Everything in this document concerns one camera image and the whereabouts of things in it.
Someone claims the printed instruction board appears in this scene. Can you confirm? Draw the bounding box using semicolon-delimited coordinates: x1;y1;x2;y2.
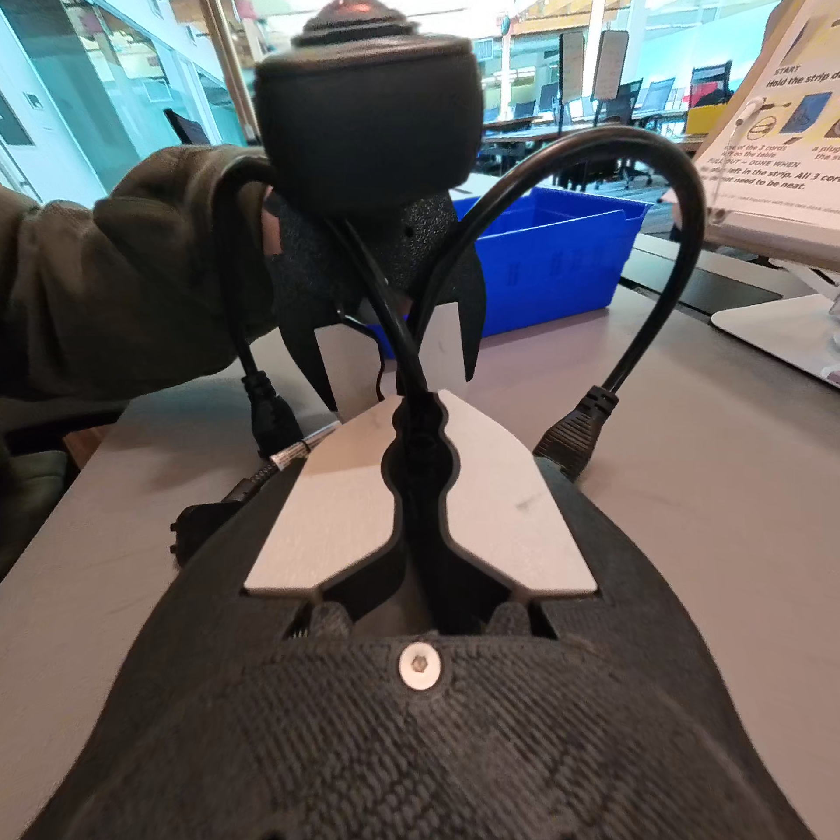
692;0;840;225

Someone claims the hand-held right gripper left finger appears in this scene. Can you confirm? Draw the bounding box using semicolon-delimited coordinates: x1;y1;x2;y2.
243;394;409;621

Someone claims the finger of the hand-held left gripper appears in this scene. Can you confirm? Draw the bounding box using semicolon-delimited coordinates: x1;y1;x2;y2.
312;322;385;422
417;301;471;397

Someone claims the dark office desk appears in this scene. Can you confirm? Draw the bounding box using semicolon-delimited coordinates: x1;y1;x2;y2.
482;108;697;193

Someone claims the blue plastic bin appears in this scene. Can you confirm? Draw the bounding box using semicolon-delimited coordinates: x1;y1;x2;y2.
364;185;655;361

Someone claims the person's left hand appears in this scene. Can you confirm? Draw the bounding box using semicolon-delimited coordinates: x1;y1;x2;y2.
262;187;284;258

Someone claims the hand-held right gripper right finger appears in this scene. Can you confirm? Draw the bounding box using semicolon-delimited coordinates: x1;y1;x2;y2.
438;390;599;621

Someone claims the black and red office chair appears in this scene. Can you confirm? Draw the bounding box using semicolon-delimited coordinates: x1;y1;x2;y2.
689;62;734;106

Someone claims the whiteboard on stand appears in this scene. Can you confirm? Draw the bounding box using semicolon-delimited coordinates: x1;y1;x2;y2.
558;29;586;101
594;29;631;104

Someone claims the yellow bin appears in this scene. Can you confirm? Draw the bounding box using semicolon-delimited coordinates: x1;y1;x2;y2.
686;101;731;137

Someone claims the person's left forearm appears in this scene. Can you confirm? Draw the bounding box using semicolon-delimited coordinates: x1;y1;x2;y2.
0;144;280;403

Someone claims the short black power cord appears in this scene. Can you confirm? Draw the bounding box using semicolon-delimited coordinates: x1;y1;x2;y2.
403;126;708;484
213;156;460;500

